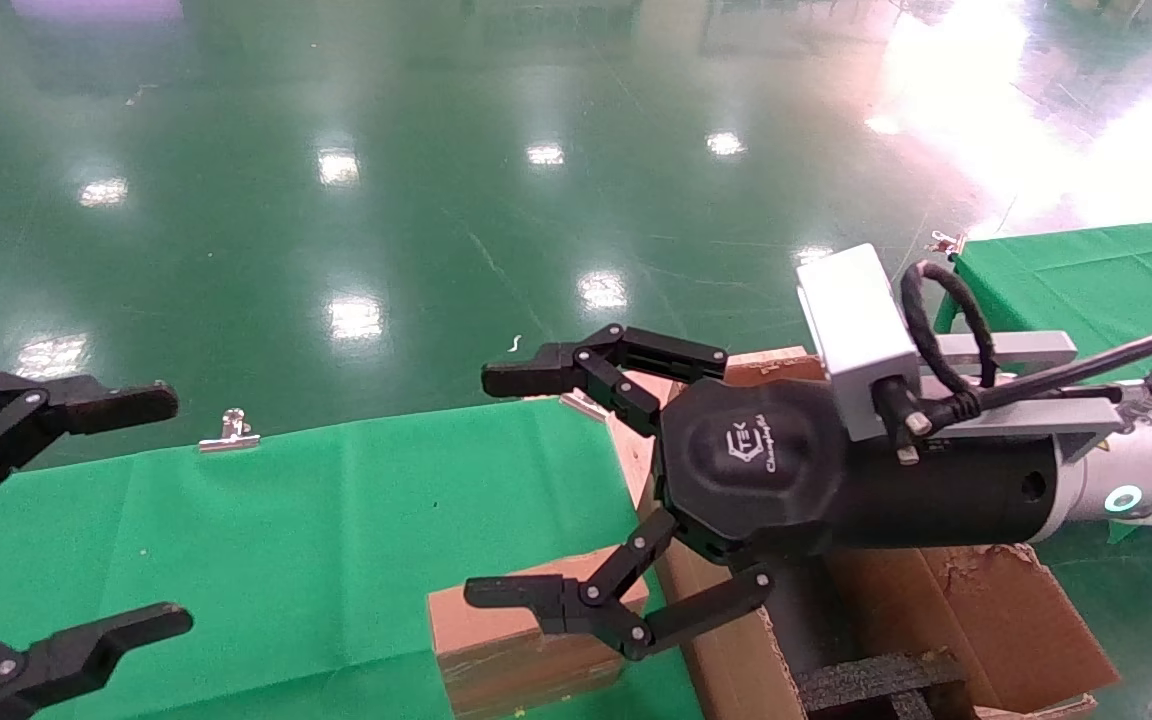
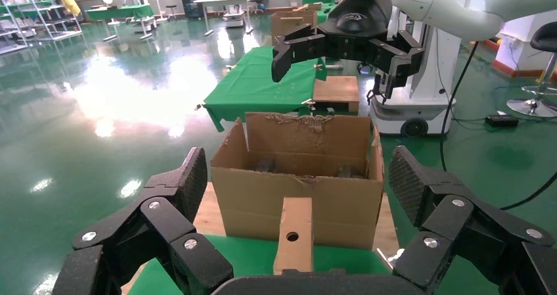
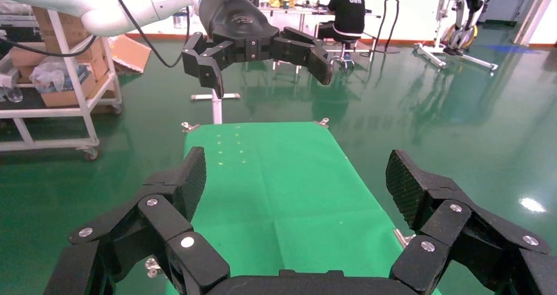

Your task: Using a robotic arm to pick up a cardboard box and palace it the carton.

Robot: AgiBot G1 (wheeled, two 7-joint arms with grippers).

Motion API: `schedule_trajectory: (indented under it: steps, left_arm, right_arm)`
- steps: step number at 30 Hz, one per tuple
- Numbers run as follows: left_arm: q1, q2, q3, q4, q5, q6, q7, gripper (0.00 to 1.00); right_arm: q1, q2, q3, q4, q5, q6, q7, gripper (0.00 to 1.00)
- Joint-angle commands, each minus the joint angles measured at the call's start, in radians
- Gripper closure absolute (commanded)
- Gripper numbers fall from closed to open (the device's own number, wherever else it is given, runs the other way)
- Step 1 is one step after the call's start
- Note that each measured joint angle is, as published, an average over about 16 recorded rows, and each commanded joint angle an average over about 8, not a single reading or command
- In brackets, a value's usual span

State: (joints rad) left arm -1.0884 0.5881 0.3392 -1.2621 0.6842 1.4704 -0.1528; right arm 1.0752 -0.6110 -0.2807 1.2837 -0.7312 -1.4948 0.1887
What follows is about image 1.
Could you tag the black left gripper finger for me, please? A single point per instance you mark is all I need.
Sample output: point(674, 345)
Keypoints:
point(96, 405)
point(86, 650)

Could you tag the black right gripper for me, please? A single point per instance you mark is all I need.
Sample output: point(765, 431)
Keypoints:
point(776, 470)

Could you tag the small brown cardboard box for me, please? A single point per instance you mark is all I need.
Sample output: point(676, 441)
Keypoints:
point(526, 660)

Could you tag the large open cardboard carton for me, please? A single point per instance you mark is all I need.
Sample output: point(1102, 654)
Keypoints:
point(1016, 620)

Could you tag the large green tablecloth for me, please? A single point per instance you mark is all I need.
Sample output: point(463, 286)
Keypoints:
point(336, 540)

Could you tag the black foam insert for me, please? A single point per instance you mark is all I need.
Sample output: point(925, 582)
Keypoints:
point(876, 685)

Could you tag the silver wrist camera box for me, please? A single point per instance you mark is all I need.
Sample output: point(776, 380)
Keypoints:
point(856, 320)

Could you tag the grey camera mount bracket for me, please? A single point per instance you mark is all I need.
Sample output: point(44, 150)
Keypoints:
point(1026, 350)

